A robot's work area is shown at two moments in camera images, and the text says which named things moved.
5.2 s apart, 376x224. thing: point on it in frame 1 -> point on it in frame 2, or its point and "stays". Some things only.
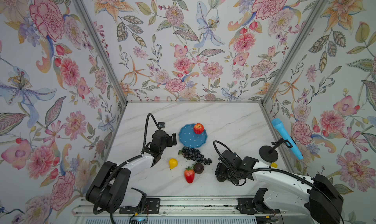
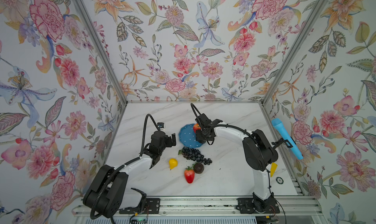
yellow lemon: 173,163 stays
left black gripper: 170,142 stays
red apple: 198,128 stays
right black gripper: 219,170 -> 198,136
